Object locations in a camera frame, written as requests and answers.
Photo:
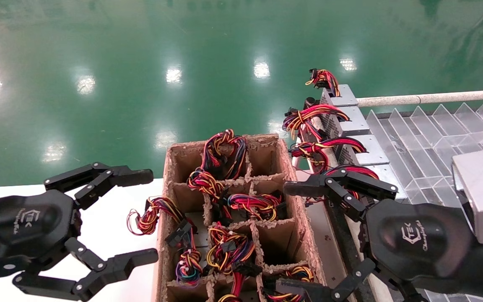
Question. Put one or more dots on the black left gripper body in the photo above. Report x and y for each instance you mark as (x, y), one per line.
(19, 230)

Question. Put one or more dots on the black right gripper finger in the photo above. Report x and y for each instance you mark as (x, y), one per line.
(350, 184)
(304, 291)

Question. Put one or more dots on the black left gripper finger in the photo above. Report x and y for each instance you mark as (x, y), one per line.
(120, 266)
(107, 176)

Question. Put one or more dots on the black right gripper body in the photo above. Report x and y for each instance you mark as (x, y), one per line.
(417, 243)

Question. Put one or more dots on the brown cardboard divider box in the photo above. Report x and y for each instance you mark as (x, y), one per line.
(266, 157)

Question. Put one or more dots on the clear acrylic divider rack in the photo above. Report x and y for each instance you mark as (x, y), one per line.
(426, 138)

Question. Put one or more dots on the black pipe connector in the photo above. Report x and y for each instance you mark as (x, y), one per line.
(310, 103)

